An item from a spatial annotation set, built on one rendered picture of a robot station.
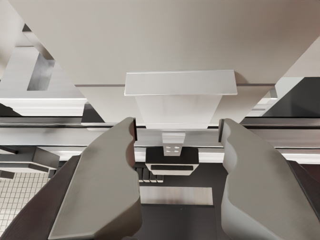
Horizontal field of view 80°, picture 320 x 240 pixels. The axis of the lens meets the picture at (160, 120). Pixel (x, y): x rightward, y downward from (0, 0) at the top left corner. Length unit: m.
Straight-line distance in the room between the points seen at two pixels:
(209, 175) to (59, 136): 0.53
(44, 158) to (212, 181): 0.55
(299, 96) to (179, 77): 0.63
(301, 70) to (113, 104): 0.34
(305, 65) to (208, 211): 0.30
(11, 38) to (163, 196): 0.32
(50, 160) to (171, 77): 0.48
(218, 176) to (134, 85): 0.67
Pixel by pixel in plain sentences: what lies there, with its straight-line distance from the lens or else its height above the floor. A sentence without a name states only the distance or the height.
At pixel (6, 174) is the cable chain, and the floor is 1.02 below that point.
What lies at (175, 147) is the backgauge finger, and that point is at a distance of 0.36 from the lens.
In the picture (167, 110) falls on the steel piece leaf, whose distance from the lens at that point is 0.22.
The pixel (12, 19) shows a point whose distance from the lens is 0.35.
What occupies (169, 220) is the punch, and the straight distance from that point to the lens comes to 0.25.
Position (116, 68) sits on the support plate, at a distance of 0.16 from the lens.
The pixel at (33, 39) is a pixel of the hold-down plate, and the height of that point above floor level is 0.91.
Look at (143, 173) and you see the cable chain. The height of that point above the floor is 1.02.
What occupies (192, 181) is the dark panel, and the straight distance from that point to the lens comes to 0.77.
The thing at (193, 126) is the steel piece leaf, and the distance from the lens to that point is 0.27.
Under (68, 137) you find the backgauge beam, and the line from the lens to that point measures 0.57.
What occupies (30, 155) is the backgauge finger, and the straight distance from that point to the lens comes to 0.54.
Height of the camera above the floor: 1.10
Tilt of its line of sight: 23 degrees down
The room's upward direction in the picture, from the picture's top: 179 degrees counter-clockwise
